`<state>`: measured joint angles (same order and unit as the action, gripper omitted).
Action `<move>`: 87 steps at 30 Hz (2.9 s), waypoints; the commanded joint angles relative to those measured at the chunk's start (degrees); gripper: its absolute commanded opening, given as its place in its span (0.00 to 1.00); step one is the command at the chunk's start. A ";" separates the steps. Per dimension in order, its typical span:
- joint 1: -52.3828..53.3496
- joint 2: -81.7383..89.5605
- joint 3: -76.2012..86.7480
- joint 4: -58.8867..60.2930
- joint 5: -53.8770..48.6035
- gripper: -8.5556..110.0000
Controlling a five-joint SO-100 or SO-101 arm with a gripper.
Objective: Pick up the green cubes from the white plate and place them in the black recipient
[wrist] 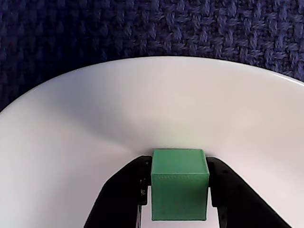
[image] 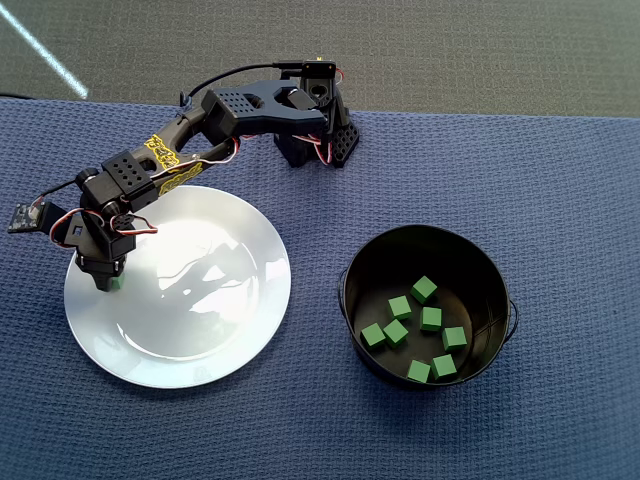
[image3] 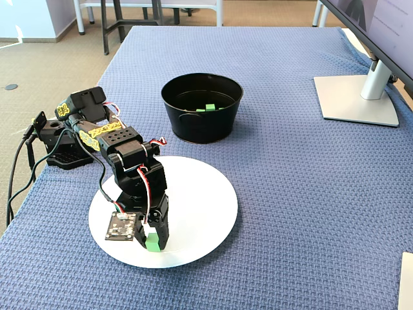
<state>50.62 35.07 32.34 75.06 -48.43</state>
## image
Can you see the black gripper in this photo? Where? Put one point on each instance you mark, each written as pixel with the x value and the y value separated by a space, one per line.
pixel 101 272

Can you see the green plastic cube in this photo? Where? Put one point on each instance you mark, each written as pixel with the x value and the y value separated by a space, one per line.
pixel 443 366
pixel 119 281
pixel 454 338
pixel 431 319
pixel 395 331
pixel 373 335
pixel 419 371
pixel 423 290
pixel 399 307

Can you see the white round plate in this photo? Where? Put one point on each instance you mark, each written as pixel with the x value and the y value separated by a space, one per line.
pixel 200 300

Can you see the blue woven tablecloth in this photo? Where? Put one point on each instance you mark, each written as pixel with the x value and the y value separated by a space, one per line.
pixel 350 425

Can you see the black metal bucket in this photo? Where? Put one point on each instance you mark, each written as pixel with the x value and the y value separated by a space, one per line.
pixel 425 250

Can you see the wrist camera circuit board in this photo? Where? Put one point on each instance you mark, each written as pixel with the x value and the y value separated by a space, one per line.
pixel 22 217

